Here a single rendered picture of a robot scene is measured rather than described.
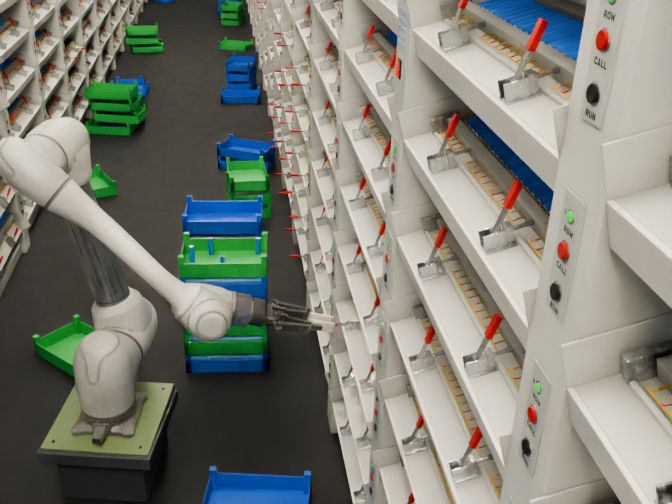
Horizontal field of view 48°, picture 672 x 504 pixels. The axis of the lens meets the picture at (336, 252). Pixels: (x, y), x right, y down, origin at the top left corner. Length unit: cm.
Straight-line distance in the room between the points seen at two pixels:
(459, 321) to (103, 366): 126
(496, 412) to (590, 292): 34
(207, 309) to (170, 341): 122
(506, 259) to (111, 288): 154
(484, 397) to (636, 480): 39
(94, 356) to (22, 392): 77
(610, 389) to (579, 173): 20
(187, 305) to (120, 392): 46
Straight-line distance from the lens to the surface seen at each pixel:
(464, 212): 105
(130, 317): 231
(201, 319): 183
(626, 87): 63
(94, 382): 220
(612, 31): 65
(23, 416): 280
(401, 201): 138
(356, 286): 198
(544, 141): 77
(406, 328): 147
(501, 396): 101
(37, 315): 333
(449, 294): 121
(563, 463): 81
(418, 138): 133
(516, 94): 88
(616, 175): 65
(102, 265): 225
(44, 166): 199
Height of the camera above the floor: 168
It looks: 27 degrees down
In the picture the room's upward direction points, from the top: 2 degrees clockwise
